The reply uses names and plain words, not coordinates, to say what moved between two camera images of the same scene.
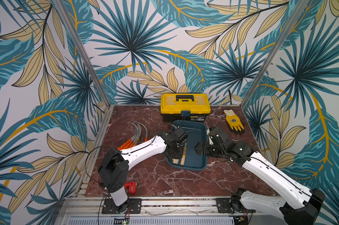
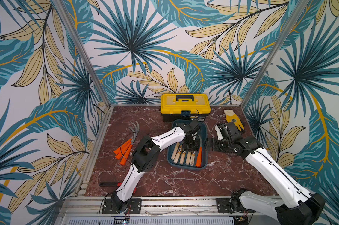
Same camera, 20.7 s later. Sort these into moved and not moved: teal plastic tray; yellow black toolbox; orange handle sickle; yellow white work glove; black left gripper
Moved: orange handle sickle; black left gripper
Not moved: teal plastic tray; yellow black toolbox; yellow white work glove
